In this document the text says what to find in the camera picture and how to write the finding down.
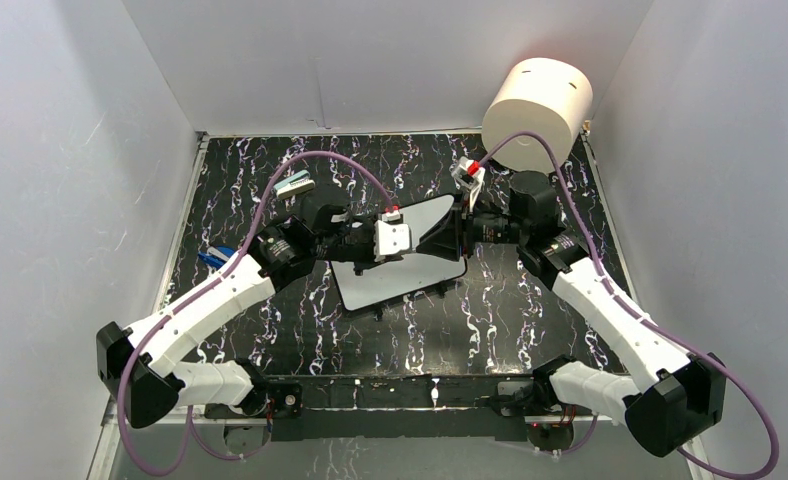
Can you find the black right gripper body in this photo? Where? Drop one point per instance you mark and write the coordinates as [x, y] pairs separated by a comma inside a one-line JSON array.
[[490, 227]]

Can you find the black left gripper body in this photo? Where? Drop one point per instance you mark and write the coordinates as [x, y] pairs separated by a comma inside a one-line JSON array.
[[350, 245]]

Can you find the black framed whiteboard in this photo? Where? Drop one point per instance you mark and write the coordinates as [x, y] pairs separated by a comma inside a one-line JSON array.
[[413, 272]]

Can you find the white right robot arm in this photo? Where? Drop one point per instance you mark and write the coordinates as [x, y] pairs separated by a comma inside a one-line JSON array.
[[666, 398]]

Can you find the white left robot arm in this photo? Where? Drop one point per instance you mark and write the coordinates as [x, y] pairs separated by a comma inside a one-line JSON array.
[[143, 364]]

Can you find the teal and cream eraser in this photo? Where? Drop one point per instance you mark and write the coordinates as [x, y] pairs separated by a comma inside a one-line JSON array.
[[294, 185]]

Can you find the cream cylindrical container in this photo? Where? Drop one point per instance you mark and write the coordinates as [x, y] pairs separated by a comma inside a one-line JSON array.
[[542, 95]]

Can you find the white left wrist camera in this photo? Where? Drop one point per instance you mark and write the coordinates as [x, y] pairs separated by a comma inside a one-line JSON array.
[[392, 235]]

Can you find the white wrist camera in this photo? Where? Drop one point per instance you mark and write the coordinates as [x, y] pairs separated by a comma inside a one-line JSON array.
[[469, 177], [392, 235]]

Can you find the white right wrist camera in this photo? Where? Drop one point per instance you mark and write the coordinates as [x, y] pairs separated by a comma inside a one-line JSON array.
[[469, 177]]

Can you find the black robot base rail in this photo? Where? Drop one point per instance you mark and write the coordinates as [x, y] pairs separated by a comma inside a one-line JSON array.
[[400, 404]]

